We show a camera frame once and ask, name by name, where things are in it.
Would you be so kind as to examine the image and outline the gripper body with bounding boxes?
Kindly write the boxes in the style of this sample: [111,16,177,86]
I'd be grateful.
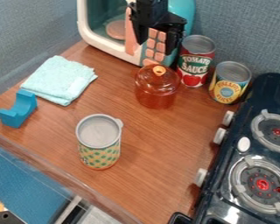
[128,0,188,32]

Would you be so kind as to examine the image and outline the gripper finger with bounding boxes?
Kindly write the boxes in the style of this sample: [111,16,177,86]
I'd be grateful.
[131,20,151,46]
[163,24,187,56]

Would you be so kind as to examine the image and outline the orange pot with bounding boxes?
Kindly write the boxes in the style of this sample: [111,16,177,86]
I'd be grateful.
[134,82,180,109]

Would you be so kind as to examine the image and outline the red tomato sauce can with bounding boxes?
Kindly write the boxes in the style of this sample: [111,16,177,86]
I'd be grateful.
[175,34,218,88]

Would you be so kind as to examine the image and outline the toy microwave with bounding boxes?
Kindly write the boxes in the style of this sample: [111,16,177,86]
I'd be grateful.
[75,0,198,67]

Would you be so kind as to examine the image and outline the yellow can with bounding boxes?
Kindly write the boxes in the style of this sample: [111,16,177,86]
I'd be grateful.
[207,60,254,105]

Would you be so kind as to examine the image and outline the light blue cloth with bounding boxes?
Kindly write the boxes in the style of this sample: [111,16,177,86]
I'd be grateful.
[19,54,100,107]

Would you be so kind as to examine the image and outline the green dotted can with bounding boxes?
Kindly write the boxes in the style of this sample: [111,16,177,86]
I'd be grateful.
[74,113,125,171]

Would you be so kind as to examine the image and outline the toy stove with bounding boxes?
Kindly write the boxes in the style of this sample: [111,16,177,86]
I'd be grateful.
[166,72,280,224]

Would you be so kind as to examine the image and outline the blue toy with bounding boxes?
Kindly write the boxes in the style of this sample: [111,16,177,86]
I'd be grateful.
[0,88,40,129]

